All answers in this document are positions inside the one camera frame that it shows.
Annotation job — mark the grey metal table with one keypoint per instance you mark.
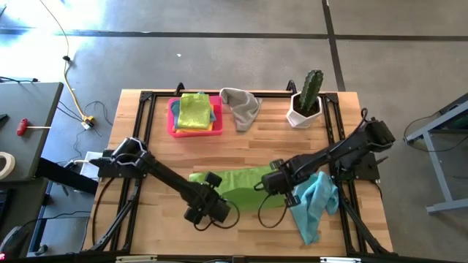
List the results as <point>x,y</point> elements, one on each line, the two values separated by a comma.
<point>435,160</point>

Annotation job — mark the cream tape roll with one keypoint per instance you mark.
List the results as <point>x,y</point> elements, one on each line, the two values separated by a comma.
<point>11,162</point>

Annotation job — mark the pink plastic bin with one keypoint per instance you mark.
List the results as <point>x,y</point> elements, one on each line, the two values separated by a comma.
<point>218,126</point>

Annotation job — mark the blue microfiber towel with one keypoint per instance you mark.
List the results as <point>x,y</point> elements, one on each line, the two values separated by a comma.
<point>314,204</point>
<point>174,111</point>

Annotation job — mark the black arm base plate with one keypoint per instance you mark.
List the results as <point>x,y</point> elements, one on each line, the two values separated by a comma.
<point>106,170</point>
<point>365,170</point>

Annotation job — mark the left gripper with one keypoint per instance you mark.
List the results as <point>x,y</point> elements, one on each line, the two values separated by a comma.
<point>201,199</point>

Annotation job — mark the black beam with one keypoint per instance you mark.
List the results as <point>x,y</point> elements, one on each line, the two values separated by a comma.
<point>66,175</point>

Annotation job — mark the grey side table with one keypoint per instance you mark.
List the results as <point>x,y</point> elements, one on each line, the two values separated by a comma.
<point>29,106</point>

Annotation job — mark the silver metal bracket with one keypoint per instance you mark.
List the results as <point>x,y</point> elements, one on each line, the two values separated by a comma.
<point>135,259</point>
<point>340,260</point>

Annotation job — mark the green cactus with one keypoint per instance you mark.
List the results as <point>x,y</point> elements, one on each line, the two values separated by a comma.
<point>311,89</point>

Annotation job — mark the yellow microfiber towel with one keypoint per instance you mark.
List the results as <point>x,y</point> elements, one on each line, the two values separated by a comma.
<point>194,130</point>

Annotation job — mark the white faceted plant pot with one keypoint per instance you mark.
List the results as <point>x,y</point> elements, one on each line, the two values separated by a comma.
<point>301,120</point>

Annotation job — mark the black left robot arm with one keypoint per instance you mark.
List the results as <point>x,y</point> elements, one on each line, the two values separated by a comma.
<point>164,175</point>

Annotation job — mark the grey rounded object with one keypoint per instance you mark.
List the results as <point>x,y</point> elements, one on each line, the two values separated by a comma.
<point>12,241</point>

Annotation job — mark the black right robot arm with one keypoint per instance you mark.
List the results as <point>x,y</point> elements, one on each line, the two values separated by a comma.
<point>329,153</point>

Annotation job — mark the black aluminium table frame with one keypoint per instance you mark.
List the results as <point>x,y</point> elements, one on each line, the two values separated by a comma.
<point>274,94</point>

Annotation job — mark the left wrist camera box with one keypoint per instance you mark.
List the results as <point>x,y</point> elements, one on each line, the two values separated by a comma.
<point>220,211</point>

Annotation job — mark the light green microfiber towel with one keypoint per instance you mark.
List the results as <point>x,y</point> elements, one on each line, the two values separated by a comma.
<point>194,111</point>

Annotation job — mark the grey microfiber towel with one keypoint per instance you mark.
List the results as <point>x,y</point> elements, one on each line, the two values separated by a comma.
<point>243,107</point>

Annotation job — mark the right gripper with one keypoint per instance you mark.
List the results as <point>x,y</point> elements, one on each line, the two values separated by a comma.
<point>276,182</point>

